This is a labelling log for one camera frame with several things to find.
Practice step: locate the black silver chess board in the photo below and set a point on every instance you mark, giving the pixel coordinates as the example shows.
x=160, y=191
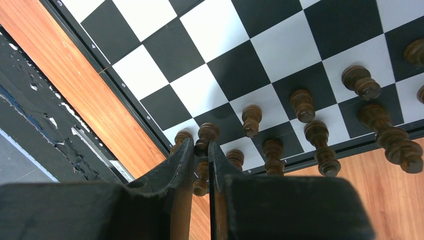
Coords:
x=235, y=63

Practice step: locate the dark pawn being placed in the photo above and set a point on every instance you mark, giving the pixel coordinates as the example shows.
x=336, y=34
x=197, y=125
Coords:
x=206, y=133

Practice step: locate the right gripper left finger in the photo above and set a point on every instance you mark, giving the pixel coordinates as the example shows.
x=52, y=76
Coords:
x=156, y=206

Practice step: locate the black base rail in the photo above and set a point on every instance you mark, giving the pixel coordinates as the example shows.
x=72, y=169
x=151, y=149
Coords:
x=40, y=121

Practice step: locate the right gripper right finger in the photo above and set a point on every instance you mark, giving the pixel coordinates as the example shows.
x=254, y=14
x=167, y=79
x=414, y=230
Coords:
x=256, y=207

